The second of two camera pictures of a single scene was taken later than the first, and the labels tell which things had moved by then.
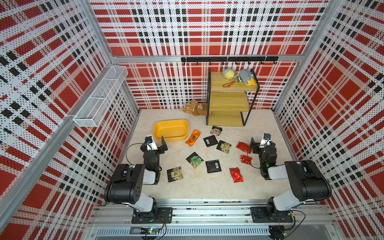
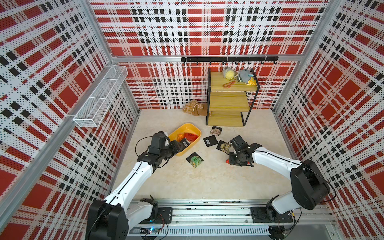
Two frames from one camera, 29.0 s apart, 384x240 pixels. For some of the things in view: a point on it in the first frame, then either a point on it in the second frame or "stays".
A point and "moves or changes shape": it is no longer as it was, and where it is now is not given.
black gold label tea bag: [224, 146] stays
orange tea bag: [193, 138] to [180, 137]
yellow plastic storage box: [173, 130] to [187, 128]
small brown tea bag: [216, 130] stays
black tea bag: [210, 141] stays
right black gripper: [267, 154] to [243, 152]
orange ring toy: [228, 85] stays
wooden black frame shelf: [229, 101] stays
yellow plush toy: [228, 73] stays
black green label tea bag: [194, 159] stays
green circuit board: [148, 231] stays
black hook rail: [230, 59] stays
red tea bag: [244, 146] moves or changes shape
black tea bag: [213, 166] to [185, 142]
